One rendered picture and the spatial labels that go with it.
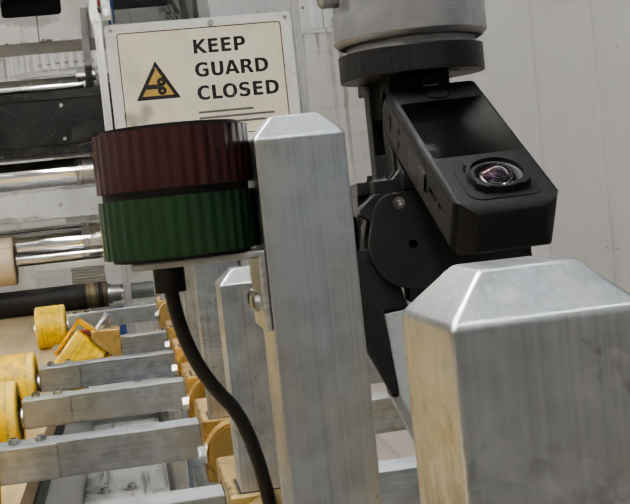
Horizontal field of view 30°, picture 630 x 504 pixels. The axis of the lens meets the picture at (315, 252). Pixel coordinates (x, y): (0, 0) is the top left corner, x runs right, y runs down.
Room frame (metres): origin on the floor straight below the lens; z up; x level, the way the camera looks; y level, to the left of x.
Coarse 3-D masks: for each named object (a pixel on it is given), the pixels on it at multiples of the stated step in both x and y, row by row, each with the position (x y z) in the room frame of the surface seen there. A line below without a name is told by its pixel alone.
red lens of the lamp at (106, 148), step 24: (96, 144) 0.44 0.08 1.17; (120, 144) 0.43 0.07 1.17; (144, 144) 0.42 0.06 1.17; (168, 144) 0.42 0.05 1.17; (192, 144) 0.42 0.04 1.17; (216, 144) 0.43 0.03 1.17; (240, 144) 0.44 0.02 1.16; (96, 168) 0.44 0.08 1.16; (120, 168) 0.43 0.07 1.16; (144, 168) 0.42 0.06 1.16; (168, 168) 0.42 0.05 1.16; (192, 168) 0.42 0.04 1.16; (216, 168) 0.43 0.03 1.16; (240, 168) 0.44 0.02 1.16; (96, 192) 0.44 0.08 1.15; (120, 192) 0.43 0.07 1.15
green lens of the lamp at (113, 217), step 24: (216, 192) 0.43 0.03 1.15; (240, 192) 0.44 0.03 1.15; (120, 216) 0.43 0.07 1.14; (144, 216) 0.42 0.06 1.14; (168, 216) 0.42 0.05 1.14; (192, 216) 0.42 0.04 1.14; (216, 216) 0.43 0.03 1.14; (240, 216) 0.43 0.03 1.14; (120, 240) 0.43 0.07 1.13; (144, 240) 0.42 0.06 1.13; (168, 240) 0.42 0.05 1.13; (192, 240) 0.42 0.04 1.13; (216, 240) 0.43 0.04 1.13; (240, 240) 0.43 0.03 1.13
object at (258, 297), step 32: (128, 128) 0.43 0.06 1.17; (128, 192) 0.43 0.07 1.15; (160, 192) 0.42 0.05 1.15; (192, 192) 0.42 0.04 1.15; (192, 256) 0.43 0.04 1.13; (224, 256) 0.44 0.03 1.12; (256, 256) 0.44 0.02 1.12; (160, 288) 0.45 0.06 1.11; (256, 288) 0.45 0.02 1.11; (256, 320) 0.47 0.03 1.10; (192, 352) 0.45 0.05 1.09; (256, 448) 0.45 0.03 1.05; (256, 480) 0.45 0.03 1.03
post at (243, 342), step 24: (216, 288) 0.71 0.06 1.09; (240, 288) 0.69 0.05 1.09; (240, 312) 0.69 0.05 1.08; (240, 336) 0.69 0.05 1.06; (264, 336) 0.69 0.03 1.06; (240, 360) 0.69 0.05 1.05; (264, 360) 0.69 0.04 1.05; (240, 384) 0.69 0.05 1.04; (264, 384) 0.69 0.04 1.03; (264, 408) 0.69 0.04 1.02; (264, 432) 0.69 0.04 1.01; (240, 456) 0.69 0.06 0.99; (264, 456) 0.69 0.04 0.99; (240, 480) 0.69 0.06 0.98
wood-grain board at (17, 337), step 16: (32, 320) 2.84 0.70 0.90; (0, 336) 2.52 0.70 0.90; (16, 336) 2.49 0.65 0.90; (32, 336) 2.45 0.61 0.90; (0, 352) 2.21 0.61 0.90; (16, 352) 2.18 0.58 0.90; (48, 352) 2.13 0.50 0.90; (32, 432) 1.34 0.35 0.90; (48, 432) 1.38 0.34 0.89; (16, 496) 1.03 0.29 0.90; (32, 496) 1.11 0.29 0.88
